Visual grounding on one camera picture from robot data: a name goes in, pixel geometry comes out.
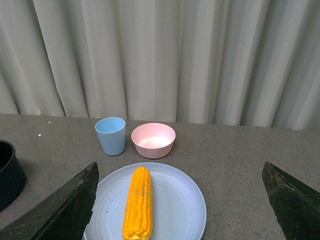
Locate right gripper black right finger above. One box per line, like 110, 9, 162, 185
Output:
262, 162, 320, 240

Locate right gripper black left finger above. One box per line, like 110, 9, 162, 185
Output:
0, 162, 99, 240

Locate dark blue saucepan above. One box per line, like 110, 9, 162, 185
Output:
0, 140, 27, 211

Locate yellow corn cob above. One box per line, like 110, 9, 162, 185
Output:
122, 166, 154, 240

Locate light blue plastic cup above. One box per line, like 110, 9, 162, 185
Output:
95, 117, 126, 156

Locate light blue plate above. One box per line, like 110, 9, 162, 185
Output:
84, 162, 207, 240

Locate pink plastic bowl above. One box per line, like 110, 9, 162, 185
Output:
131, 122, 176, 159

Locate white curtain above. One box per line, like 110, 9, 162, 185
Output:
0, 0, 320, 132

